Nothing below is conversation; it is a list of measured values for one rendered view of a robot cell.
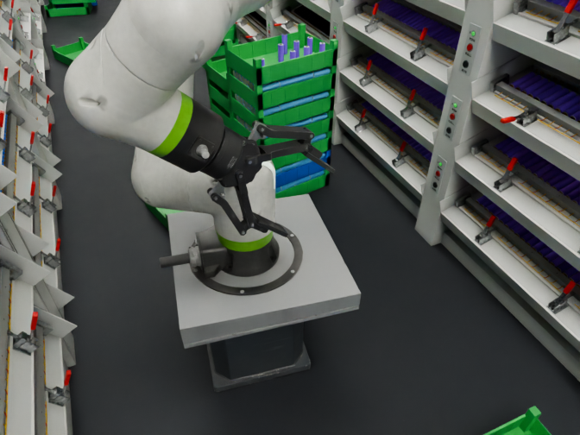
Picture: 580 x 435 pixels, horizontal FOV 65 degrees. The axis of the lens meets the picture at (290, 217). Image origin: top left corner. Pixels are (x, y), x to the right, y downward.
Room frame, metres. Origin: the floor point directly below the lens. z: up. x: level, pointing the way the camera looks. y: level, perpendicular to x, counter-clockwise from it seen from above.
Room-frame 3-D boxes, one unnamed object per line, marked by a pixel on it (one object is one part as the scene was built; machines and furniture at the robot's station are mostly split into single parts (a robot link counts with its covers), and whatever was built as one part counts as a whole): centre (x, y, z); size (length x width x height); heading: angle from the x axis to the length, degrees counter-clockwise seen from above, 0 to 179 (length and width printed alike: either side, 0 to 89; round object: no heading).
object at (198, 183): (0.75, 0.11, 0.49); 0.16 x 0.13 x 0.19; 81
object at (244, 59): (1.46, 0.03, 0.52); 0.30 x 0.20 x 0.08; 123
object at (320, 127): (1.46, 0.03, 0.28); 0.30 x 0.20 x 0.08; 123
